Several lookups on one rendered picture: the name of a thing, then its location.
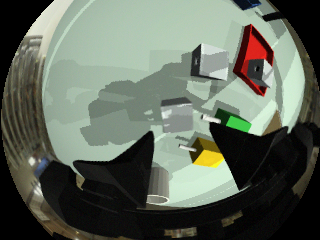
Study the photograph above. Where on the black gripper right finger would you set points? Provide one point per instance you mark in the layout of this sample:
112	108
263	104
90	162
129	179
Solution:
244	152

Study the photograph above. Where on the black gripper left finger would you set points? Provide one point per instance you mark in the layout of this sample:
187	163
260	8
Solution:
129	171

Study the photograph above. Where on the red tray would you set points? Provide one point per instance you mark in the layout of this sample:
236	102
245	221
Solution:
253	46

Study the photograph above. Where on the grey tapered cup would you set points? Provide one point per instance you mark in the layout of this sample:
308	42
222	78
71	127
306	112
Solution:
158	190

